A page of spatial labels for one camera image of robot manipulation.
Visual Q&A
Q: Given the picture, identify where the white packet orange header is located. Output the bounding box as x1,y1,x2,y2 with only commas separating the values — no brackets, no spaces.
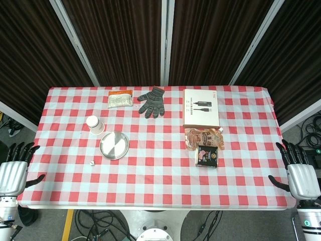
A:
107,90,133,109

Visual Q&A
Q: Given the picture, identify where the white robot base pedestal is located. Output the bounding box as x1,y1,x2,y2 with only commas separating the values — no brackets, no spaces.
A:
117,209,192,241

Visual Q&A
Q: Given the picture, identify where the grey metal partition post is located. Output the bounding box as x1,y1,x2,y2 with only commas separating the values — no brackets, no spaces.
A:
49,0,101,87
229,0,285,86
160,0,175,86

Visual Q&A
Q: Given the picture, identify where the red white checkered tablecloth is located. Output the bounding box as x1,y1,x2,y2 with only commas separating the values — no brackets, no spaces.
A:
19,85,298,209

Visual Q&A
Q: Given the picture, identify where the dark brown partition panel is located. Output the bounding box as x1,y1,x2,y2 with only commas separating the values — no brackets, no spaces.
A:
61,0,164,87
235,0,321,126
169,0,275,86
0,0,95,126

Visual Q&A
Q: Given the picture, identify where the black floor cable bundle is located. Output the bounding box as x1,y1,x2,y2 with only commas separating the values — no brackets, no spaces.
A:
298,116,321,151
190,210,224,241
0,112,25,138
74,209,137,241

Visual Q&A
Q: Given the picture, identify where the grey metal tube frame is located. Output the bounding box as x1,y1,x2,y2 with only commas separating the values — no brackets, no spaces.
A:
291,215,301,241

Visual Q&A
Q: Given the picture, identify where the round metal plate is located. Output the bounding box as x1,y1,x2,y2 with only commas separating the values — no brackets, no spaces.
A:
99,131,130,160

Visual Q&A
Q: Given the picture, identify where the orange snack pouch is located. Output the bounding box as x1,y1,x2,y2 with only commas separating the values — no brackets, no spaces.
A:
184,127,225,151

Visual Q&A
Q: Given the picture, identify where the white cable product box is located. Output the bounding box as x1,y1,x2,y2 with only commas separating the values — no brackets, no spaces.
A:
182,88,220,128

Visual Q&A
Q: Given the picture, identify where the white paper cup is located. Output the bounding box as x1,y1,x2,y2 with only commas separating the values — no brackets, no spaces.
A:
86,115,105,136

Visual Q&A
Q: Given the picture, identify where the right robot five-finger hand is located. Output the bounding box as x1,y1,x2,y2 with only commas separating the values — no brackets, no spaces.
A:
268,139,321,201

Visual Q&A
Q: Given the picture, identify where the black box green light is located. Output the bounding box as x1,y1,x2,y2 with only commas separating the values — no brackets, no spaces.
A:
304,148,321,169

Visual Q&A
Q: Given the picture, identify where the black snack packet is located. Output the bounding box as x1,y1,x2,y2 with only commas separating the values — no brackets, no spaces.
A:
195,145,219,168

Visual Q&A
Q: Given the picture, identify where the grey knit work glove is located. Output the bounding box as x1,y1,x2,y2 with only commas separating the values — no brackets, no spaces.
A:
137,85,166,119

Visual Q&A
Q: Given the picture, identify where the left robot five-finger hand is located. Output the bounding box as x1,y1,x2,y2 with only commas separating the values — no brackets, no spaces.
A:
0,142,46,198

